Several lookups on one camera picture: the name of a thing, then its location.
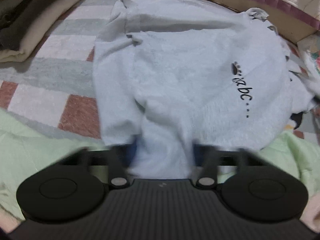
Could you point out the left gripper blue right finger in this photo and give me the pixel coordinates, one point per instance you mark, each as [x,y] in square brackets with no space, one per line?
[211,157]

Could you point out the checked plush blanket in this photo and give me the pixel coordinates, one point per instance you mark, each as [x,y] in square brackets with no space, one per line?
[53,91]

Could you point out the light green quilted sheet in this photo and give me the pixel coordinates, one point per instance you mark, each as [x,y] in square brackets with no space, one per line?
[24,152]

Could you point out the floral pillow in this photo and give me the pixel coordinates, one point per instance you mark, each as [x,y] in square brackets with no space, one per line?
[309,51]

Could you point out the light grey sweatshirt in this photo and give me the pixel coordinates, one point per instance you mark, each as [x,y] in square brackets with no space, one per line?
[176,72]

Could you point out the cream folded garment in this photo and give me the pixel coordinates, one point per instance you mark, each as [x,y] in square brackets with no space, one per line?
[37,31]

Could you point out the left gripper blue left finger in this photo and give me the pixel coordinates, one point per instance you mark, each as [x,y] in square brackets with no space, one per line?
[117,159]

